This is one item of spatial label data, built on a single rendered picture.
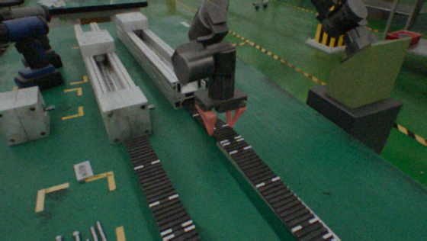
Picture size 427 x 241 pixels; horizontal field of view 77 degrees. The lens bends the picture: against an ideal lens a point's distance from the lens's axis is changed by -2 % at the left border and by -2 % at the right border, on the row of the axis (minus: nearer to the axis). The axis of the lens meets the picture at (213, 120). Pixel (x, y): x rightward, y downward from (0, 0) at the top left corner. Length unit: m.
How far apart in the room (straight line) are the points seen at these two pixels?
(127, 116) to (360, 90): 0.62
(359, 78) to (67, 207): 0.75
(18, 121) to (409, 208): 0.83
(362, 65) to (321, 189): 0.38
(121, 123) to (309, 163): 0.43
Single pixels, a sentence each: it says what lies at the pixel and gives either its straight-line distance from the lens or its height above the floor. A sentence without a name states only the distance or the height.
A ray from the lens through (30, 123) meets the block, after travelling 0.77.
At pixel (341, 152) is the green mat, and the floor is 0.78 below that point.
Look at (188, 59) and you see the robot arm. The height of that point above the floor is 1.01.
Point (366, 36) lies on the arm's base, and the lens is 0.90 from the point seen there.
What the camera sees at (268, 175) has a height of 0.81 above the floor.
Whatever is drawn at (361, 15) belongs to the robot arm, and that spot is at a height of 1.01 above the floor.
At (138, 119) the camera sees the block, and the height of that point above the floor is 0.83.
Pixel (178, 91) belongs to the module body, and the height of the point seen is 0.83.
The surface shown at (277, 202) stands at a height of 0.81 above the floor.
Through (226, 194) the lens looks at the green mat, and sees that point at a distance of 0.54.
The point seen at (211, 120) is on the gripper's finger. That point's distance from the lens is 0.58.
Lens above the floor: 1.18
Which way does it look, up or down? 33 degrees down
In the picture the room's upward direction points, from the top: straight up
